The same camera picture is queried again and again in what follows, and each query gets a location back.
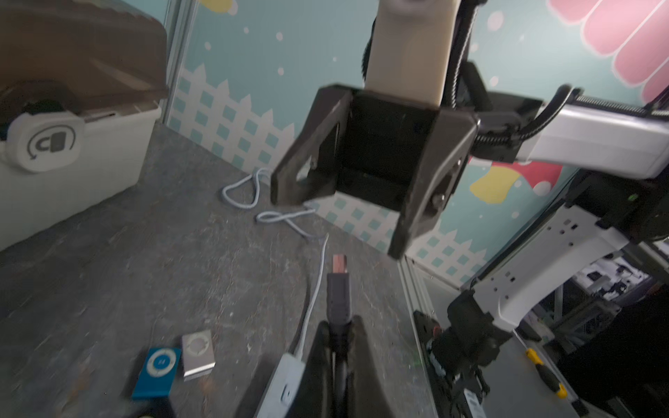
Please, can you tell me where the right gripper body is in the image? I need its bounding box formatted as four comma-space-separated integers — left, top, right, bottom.
335, 85, 449, 209

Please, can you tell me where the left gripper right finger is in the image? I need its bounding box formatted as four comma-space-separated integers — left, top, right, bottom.
346, 315, 395, 418

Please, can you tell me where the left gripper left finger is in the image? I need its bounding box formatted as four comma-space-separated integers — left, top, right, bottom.
287, 322, 333, 418

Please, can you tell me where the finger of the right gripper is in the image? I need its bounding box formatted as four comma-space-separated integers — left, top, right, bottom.
271, 85, 352, 207
388, 110, 479, 260

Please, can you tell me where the grey USB cable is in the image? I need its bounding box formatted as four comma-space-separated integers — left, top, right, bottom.
326, 253, 352, 335

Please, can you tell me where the silver mp3 player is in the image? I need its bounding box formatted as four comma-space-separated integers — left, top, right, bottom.
181, 330, 216, 381

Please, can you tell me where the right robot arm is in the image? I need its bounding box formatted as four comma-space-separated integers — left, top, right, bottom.
271, 62, 668, 417

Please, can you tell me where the white power strip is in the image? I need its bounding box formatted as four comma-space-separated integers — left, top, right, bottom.
254, 353, 306, 418

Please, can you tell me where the blue mp3 player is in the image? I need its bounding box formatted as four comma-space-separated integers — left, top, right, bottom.
131, 348, 181, 400

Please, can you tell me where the white toolbox brown lid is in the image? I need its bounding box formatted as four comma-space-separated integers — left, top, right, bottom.
1, 1, 169, 247

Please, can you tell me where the white power strip cord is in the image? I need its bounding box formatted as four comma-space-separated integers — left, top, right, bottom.
221, 166, 331, 362

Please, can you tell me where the yellow handled screwdriver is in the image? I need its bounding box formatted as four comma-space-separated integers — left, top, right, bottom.
525, 348, 568, 399

